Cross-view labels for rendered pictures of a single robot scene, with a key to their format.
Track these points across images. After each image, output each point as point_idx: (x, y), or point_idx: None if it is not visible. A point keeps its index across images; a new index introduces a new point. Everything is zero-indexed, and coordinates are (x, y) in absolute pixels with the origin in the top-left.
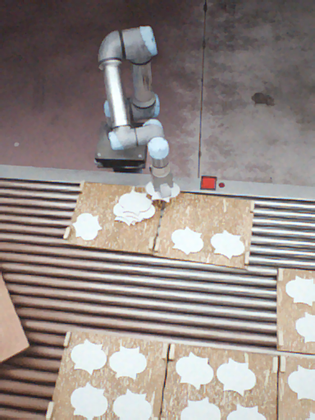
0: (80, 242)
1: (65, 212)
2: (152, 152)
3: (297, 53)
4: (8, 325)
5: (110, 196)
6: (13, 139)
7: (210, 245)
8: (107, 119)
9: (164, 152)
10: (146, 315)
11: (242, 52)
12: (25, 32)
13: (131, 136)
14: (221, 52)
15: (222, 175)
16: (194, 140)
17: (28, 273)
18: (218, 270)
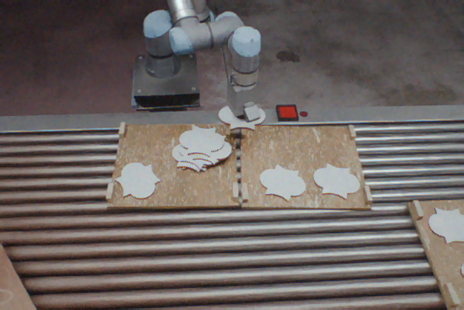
0: (132, 202)
1: (101, 166)
2: (239, 46)
3: (310, 16)
4: None
5: (163, 139)
6: (12, 115)
7: (314, 185)
8: (147, 43)
9: (258, 44)
10: (250, 293)
11: (257, 17)
12: (19, 8)
13: (204, 31)
14: None
15: None
16: (224, 100)
17: (55, 259)
18: (331, 215)
